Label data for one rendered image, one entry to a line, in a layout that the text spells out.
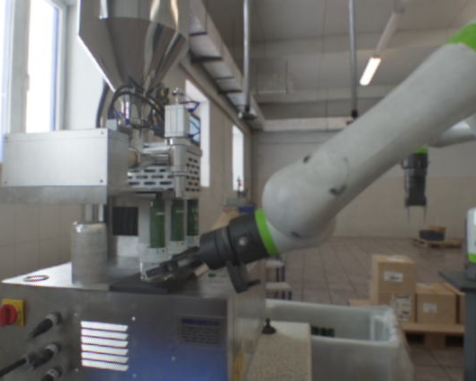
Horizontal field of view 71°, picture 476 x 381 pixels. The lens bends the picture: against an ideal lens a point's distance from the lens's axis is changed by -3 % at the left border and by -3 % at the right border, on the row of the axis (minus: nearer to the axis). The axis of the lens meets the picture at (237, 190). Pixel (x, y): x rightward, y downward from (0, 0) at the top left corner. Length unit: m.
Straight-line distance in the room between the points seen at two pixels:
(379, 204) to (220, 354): 10.64
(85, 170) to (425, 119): 0.61
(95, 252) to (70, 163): 0.19
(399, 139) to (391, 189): 10.74
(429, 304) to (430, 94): 2.89
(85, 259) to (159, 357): 0.24
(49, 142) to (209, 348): 0.52
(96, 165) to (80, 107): 2.76
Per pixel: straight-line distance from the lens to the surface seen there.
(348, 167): 0.49
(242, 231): 0.62
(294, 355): 1.08
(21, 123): 3.16
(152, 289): 0.66
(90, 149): 0.75
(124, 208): 1.08
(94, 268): 0.76
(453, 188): 11.77
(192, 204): 0.91
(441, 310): 3.38
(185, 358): 0.69
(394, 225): 11.30
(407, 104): 0.53
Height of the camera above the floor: 1.20
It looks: 1 degrees up
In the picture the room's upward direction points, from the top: straight up
